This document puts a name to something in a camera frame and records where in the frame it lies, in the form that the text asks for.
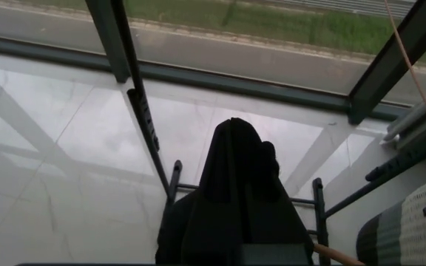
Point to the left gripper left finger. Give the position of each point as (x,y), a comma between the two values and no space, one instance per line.
(216,221)

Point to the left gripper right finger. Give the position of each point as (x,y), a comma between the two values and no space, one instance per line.
(272,229)

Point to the black short-sleeved shirt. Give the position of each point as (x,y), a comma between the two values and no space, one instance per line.
(172,229)

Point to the pink clothes hanger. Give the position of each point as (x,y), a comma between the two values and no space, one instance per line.
(337,255)

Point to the black clothes rack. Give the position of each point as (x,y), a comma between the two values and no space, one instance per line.
(320,214)

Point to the white laundry basket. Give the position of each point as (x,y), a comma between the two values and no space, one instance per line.
(401,229)

